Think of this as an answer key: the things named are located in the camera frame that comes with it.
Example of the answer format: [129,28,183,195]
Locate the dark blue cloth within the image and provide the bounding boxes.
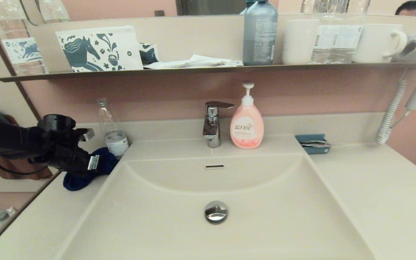
[63,147,120,191]

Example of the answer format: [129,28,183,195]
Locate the small clear plastic water bottle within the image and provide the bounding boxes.
[97,97,130,160]

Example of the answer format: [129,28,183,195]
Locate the chrome sink faucet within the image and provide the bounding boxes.
[203,101,234,148]

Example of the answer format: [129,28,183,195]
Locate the chrome sink drain stopper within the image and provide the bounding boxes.
[204,201,228,224]

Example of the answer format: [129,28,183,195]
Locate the beige wash basin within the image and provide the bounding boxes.
[53,137,380,260]

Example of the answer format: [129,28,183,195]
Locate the clear bottle with grey cap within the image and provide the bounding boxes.
[0,212,12,235]

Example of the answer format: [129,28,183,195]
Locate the large horse print pouch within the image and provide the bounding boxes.
[56,25,144,72]

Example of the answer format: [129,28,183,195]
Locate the small blue print pouch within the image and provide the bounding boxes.
[139,43,160,65]

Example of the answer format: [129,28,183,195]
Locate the white paper packets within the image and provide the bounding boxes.
[144,54,244,69]

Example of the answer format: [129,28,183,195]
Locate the pink pump soap bottle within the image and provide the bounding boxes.
[230,82,265,149]

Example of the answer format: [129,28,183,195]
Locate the grey plastic bottle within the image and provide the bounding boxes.
[242,0,278,66]

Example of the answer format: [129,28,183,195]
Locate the blue small package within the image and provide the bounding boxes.
[295,134,332,155]

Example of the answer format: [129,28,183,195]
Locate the silver wrapped amenity packet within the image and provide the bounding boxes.
[301,140,333,148]

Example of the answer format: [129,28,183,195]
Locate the clear water bottle white label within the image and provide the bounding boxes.
[309,0,371,65]

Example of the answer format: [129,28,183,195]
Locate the person's head with dark hair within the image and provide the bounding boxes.
[395,0,416,17]

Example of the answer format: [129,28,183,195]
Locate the smooth black left arm cable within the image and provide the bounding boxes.
[0,152,49,176]

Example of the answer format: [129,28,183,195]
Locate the dark metal wall shelf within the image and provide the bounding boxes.
[0,63,416,83]

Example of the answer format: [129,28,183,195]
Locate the wall mirror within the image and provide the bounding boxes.
[20,0,416,26]

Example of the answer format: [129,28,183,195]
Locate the white cup without handle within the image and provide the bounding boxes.
[282,19,320,65]

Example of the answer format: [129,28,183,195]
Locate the white coiled dryer cord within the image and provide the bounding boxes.
[376,78,411,145]

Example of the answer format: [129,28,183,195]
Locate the white ribbed mug with handle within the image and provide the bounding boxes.
[352,24,408,64]

